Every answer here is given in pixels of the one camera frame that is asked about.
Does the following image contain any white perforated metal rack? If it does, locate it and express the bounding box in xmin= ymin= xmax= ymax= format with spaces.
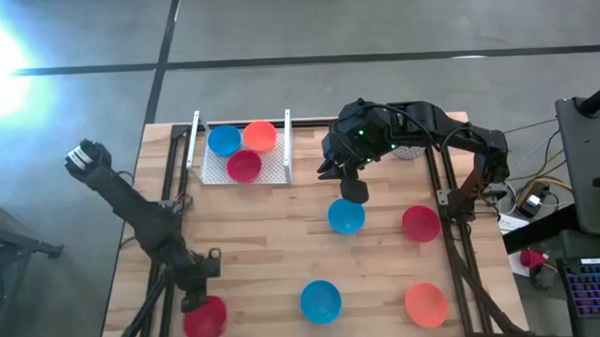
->
xmin=184 ymin=107 xmax=296 ymax=189

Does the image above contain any blue mini bowl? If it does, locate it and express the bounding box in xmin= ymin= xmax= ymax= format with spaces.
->
xmin=206 ymin=123 xmax=244 ymax=159
xmin=298 ymin=278 xmax=344 ymax=327
xmin=326 ymin=196 xmax=367 ymax=237

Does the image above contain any small dark grey object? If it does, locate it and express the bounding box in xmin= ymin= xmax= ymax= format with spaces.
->
xmin=529 ymin=264 xmax=558 ymax=292

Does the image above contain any grey floor cable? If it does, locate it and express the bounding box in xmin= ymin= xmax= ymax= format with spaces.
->
xmin=500 ymin=117 xmax=559 ymax=135

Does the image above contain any black power adapter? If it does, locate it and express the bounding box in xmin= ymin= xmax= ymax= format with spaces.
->
xmin=517 ymin=192 xmax=552 ymax=220

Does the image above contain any white paper sheet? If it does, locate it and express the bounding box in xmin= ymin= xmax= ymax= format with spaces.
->
xmin=498 ymin=212 xmax=532 ymax=237

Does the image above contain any orange mini bowl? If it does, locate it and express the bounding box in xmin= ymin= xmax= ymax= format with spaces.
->
xmin=241 ymin=119 xmax=278 ymax=155
xmin=403 ymin=281 xmax=450 ymax=330

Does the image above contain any small red object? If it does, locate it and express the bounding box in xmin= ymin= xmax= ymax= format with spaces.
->
xmin=519 ymin=248 xmax=548 ymax=271

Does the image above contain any red mini bowl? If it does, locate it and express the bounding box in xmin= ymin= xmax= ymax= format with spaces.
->
xmin=225 ymin=149 xmax=263 ymax=185
xmin=400 ymin=204 xmax=443 ymax=244
xmin=181 ymin=294 xmax=229 ymax=337

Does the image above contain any black aluminium table frame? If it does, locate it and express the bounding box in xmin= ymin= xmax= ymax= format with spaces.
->
xmin=91 ymin=108 xmax=530 ymax=337

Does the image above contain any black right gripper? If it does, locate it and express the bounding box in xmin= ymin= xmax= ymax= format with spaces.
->
xmin=316 ymin=130 xmax=377 ymax=205

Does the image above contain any succulent in patterned white pot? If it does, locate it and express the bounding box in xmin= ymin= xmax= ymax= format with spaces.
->
xmin=391 ymin=143 xmax=425 ymax=161

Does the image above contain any yellow cable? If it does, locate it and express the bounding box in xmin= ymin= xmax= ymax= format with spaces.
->
xmin=508 ymin=147 xmax=577 ymax=207

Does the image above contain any black floor stand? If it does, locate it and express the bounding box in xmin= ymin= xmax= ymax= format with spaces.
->
xmin=0 ymin=195 xmax=68 ymax=337

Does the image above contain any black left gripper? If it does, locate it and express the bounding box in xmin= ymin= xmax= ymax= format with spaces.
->
xmin=175 ymin=248 xmax=224 ymax=314

